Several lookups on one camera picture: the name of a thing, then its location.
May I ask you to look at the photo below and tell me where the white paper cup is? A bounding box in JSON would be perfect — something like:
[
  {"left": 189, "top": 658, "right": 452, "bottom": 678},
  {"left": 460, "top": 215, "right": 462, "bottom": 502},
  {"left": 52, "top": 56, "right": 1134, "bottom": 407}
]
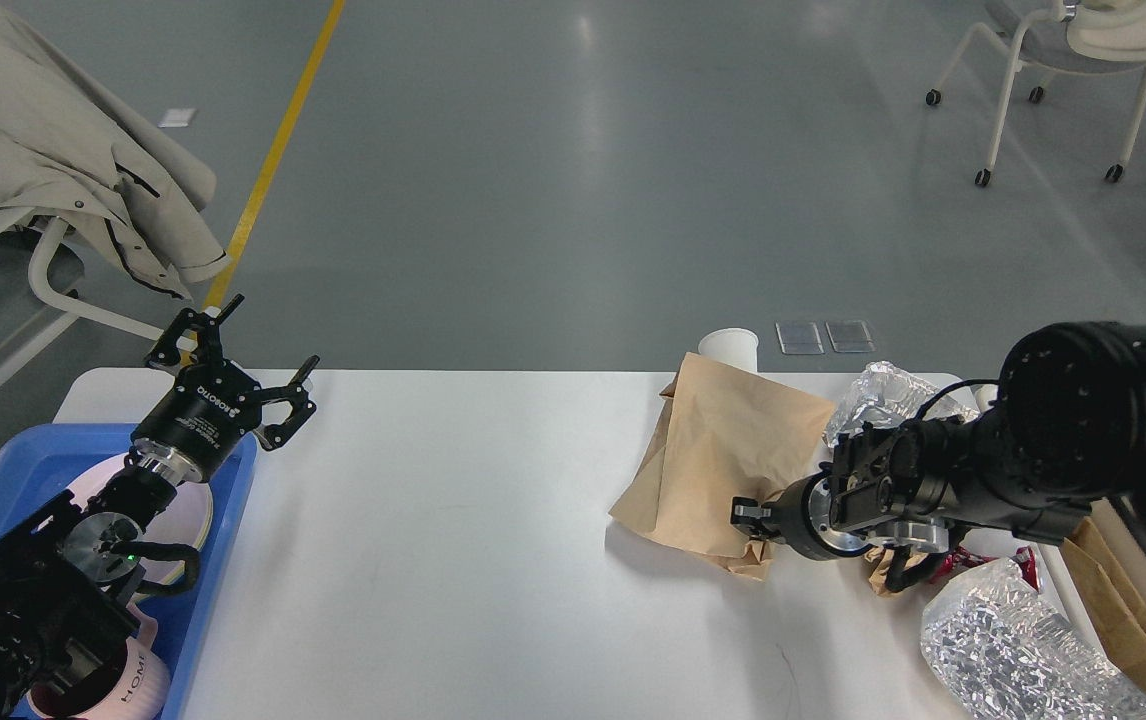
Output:
[{"left": 697, "top": 327, "right": 759, "bottom": 374}]

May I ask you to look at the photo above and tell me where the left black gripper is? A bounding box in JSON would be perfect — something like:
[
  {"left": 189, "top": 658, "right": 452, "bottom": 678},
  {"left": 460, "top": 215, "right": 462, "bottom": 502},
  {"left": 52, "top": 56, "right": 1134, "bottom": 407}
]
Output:
[{"left": 125, "top": 294, "right": 322, "bottom": 485}]

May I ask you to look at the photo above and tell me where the brown paper ball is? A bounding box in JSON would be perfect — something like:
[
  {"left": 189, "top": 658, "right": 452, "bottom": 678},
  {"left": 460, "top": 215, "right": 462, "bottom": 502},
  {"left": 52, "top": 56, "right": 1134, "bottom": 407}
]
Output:
[{"left": 864, "top": 547, "right": 928, "bottom": 598}]

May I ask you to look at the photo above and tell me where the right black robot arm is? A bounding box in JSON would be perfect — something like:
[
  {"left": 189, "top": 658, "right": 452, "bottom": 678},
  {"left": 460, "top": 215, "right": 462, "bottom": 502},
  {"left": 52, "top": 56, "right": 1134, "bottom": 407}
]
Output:
[{"left": 729, "top": 322, "right": 1146, "bottom": 593}]

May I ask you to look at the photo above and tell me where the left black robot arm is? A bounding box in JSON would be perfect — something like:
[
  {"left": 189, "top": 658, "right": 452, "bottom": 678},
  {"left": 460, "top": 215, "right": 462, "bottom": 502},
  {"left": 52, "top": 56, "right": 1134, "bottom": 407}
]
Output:
[{"left": 0, "top": 296, "right": 320, "bottom": 719}]

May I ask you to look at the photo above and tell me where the beige coat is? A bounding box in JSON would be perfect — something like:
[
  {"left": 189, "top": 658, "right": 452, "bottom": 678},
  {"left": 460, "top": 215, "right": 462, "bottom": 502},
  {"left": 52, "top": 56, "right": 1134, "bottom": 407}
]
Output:
[{"left": 0, "top": 5, "right": 229, "bottom": 299}]

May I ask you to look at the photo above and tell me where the clear floor plate right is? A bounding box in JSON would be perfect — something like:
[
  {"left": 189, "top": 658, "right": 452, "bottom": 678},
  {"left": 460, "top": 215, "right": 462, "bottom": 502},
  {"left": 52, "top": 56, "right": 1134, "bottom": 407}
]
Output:
[{"left": 824, "top": 320, "right": 876, "bottom": 354}]

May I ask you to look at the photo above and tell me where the clear floor plate left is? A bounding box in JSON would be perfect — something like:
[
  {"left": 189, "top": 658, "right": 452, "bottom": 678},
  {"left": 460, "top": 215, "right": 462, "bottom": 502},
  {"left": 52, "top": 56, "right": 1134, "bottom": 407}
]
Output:
[{"left": 775, "top": 322, "right": 826, "bottom": 357}]

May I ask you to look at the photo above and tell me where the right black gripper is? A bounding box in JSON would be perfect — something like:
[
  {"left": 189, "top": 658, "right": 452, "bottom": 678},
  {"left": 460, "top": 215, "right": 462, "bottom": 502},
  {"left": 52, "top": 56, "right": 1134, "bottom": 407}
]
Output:
[{"left": 730, "top": 475, "right": 869, "bottom": 561}]

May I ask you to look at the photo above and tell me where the pink mug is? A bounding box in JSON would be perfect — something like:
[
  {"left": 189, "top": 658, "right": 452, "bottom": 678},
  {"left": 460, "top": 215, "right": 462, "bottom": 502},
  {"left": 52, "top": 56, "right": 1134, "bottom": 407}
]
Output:
[{"left": 26, "top": 602, "right": 171, "bottom": 719}]

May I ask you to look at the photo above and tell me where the white office chair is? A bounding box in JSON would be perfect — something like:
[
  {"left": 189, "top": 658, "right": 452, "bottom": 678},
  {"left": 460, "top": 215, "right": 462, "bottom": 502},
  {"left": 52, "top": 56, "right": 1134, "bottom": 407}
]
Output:
[{"left": 0, "top": 205, "right": 174, "bottom": 469}]

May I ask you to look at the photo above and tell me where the foil container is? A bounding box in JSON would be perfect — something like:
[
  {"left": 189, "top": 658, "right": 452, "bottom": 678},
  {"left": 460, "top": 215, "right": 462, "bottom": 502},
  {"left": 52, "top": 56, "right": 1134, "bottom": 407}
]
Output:
[
  {"left": 920, "top": 559, "right": 1146, "bottom": 719},
  {"left": 823, "top": 361, "right": 945, "bottom": 448}
]

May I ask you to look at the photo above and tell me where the white floor tag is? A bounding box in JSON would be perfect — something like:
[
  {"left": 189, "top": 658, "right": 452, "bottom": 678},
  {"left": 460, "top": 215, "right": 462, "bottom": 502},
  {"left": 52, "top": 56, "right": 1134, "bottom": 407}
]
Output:
[{"left": 158, "top": 108, "right": 198, "bottom": 130}]

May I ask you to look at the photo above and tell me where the blue plastic tray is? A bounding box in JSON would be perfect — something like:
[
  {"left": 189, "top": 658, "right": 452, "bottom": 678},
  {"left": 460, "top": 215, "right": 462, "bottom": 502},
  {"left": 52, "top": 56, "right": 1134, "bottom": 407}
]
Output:
[{"left": 0, "top": 424, "right": 259, "bottom": 719}]

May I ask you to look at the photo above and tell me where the pink plate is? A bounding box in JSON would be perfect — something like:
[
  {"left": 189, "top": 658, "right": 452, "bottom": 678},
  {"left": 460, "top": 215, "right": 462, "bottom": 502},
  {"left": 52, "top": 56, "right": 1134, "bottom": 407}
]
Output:
[{"left": 58, "top": 482, "right": 215, "bottom": 589}]

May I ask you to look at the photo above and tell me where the brown paper bag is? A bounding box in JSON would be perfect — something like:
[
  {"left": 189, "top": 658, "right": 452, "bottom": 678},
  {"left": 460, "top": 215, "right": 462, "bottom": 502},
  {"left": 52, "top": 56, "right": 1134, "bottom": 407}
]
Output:
[{"left": 609, "top": 354, "right": 835, "bottom": 582}]

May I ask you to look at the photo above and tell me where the paper bag in bin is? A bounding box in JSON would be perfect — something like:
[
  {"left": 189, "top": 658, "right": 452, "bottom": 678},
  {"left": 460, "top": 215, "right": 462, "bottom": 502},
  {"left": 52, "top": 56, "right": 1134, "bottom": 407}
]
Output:
[{"left": 1061, "top": 518, "right": 1146, "bottom": 671}]

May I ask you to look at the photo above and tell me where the clear floor plate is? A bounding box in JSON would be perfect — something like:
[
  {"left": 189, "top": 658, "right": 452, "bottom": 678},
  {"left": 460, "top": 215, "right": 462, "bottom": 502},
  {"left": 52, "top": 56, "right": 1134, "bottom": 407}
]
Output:
[
  {"left": 775, "top": 322, "right": 826, "bottom": 357},
  {"left": 824, "top": 320, "right": 876, "bottom": 354}
]

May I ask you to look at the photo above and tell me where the crushed red soda can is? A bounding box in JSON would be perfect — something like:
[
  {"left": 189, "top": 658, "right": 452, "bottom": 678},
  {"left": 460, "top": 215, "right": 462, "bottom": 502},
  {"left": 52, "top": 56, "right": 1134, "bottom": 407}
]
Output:
[{"left": 929, "top": 546, "right": 1041, "bottom": 593}]

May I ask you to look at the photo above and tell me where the far white chair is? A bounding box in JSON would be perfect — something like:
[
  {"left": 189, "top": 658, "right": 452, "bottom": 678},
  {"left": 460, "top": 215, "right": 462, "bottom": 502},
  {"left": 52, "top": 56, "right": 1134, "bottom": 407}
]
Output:
[{"left": 925, "top": 1, "right": 1146, "bottom": 188}]

